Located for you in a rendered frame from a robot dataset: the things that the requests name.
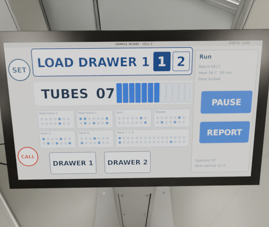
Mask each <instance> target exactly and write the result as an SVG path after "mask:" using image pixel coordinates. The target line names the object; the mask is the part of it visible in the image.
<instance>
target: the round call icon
mask: <svg viewBox="0 0 269 227"><path fill-rule="evenodd" d="M16 152H17V161H18V167H40V161H39V151H38V146H16Z"/></svg>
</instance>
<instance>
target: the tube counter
mask: <svg viewBox="0 0 269 227"><path fill-rule="evenodd" d="M94 86H95V105H102V104H191V101H192V81H131V82H94Z"/></svg>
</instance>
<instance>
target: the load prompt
mask: <svg viewBox="0 0 269 227"><path fill-rule="evenodd" d="M30 49H31V63H32V74H33V77H92V76H179V75H193V47H108V48H30Z"/></svg>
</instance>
